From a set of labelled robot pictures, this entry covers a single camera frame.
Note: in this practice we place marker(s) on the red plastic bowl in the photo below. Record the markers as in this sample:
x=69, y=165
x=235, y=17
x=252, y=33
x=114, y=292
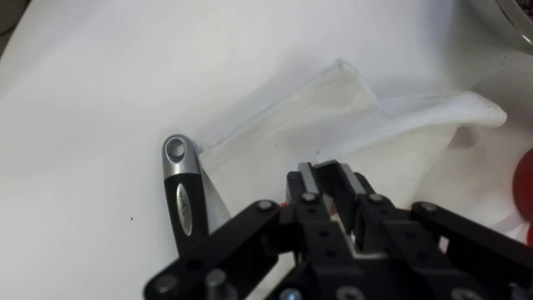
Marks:
x=525, y=193

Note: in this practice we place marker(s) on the black serving spoon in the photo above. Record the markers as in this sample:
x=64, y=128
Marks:
x=185, y=193

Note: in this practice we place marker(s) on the stainless steel bowl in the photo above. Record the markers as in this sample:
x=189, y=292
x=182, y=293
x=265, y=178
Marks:
x=513, y=22

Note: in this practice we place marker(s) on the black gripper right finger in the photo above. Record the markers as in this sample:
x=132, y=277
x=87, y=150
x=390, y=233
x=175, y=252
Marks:
x=422, y=243

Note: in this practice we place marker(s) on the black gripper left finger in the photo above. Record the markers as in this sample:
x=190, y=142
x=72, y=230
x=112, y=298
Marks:
x=310, y=238

